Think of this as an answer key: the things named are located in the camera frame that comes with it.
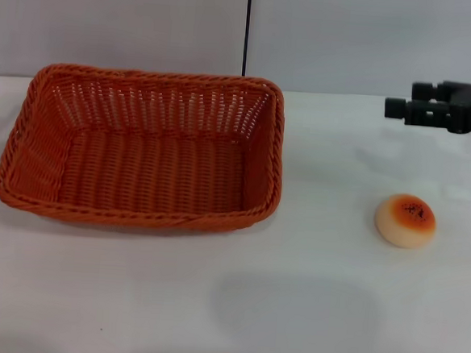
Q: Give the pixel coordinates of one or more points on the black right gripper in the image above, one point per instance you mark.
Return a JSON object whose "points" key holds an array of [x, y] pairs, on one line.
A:
{"points": [[470, 108]]}

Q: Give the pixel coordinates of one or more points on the orange woven wicker basket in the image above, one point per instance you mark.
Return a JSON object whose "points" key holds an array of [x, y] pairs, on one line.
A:
{"points": [[150, 174]]}

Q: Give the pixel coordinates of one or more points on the round toasted bread bun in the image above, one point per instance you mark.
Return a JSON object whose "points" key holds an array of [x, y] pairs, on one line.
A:
{"points": [[405, 226]]}

